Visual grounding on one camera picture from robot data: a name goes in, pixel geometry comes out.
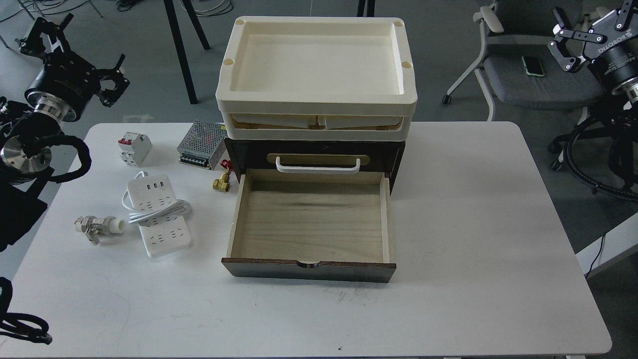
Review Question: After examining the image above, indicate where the black table leg frame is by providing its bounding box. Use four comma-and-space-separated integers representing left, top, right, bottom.
163, 0, 210, 105

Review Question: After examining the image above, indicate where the silver white pipe valve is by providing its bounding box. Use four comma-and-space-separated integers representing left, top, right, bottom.
73, 216, 126, 245

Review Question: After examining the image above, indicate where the cream plastic top tray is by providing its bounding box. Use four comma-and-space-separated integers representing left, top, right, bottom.
216, 16, 418, 117

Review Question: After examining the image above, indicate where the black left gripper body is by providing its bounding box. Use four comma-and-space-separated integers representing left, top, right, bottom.
25, 51, 101, 121

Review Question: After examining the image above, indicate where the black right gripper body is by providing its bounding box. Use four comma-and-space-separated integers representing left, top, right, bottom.
587, 30, 637, 95

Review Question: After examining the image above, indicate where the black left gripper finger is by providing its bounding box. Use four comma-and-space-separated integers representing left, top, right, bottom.
19, 13, 74, 56
95, 54, 131, 108

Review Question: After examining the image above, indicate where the cream plastic lower tray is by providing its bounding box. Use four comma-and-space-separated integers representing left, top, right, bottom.
222, 112, 412, 142

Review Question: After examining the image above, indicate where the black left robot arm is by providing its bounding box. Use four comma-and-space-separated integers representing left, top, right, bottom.
0, 13, 130, 250

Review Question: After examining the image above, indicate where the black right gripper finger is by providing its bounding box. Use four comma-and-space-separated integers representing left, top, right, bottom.
547, 7, 608, 73
598, 0, 638, 36

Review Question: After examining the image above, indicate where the grey office chair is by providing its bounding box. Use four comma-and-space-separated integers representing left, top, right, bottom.
442, 0, 606, 122

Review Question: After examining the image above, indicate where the white power strip cable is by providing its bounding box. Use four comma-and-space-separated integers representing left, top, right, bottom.
122, 171, 193, 226

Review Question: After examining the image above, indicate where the white power strip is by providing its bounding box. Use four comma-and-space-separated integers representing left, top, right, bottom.
122, 171, 192, 258

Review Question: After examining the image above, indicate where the white red circuit breaker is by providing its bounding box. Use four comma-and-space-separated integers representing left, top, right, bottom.
118, 132, 152, 167

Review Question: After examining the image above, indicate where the metal mesh power supply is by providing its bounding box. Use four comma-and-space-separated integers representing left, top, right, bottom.
177, 121, 226, 170

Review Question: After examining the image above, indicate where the green cased smartphone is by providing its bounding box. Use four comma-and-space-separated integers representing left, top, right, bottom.
521, 55, 545, 77

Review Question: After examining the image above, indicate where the cream plastic tray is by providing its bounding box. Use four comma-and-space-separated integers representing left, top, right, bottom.
216, 16, 418, 117
222, 112, 412, 142

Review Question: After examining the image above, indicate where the black cable bundle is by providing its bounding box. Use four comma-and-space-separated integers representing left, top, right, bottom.
0, 277, 53, 346

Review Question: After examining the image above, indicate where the open wooden drawer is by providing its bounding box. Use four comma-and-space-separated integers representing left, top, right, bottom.
221, 170, 397, 283

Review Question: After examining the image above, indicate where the white drawer handle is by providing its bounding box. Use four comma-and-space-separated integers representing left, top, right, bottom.
276, 156, 361, 175

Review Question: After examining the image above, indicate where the brass valve red handle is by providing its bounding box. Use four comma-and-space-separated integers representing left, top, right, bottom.
212, 159, 234, 192

